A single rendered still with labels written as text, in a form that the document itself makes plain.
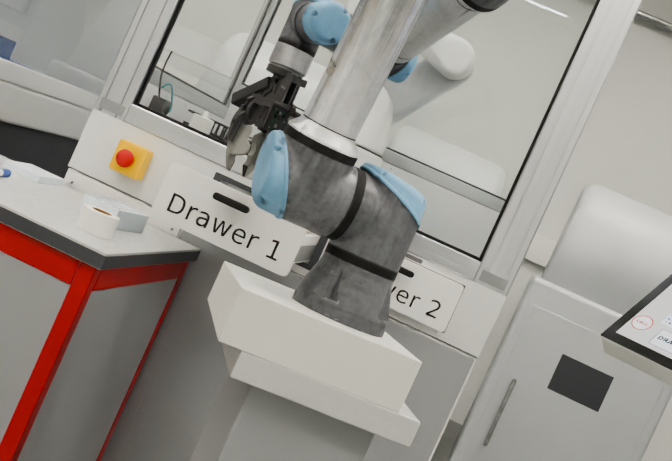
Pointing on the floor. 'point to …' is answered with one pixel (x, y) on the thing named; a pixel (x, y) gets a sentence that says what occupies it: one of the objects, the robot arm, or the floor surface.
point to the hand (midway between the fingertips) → (236, 166)
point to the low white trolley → (73, 320)
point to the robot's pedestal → (292, 417)
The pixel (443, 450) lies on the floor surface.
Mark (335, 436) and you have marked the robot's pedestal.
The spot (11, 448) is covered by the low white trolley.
